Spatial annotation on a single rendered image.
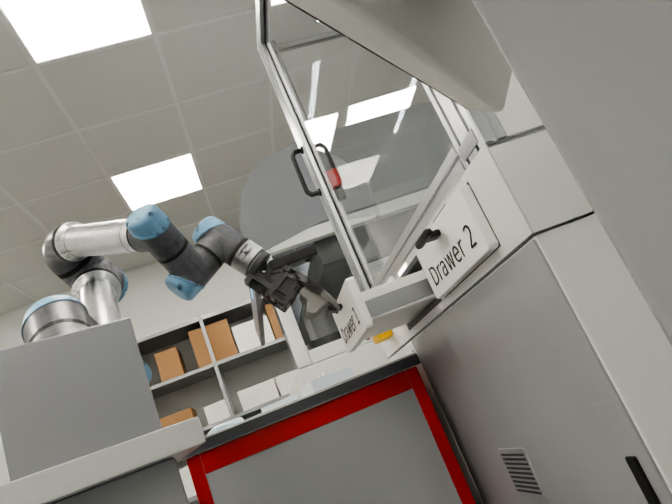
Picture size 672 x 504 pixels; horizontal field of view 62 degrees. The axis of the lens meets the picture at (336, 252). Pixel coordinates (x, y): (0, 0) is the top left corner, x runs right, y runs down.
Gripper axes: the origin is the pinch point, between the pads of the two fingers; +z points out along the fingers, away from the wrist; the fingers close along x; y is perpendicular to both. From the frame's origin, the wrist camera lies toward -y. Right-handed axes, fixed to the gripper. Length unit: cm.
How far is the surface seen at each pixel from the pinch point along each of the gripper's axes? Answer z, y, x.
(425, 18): -3, -3, 83
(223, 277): -131, -76, -420
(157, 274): -186, -42, -421
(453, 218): 10.3, -12.3, 39.5
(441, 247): 11.6, -11.4, 30.0
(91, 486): -11, 50, 37
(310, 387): 5.1, 15.2, -22.2
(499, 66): 4, -14, 71
